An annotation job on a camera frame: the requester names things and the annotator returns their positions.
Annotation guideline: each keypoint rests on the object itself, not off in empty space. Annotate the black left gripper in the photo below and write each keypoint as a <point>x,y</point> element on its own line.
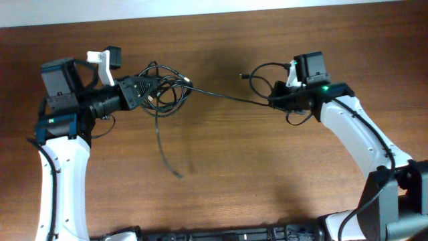
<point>134,99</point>

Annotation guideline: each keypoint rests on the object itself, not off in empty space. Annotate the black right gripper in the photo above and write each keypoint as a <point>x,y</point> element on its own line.
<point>279,100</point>

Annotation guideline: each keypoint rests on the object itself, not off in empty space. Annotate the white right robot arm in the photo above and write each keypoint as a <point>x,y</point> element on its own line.
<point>393,203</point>

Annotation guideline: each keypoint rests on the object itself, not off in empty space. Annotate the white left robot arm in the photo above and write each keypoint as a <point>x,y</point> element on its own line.
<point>63,136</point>

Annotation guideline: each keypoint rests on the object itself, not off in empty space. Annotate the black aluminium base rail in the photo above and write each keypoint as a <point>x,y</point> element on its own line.
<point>295,232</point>

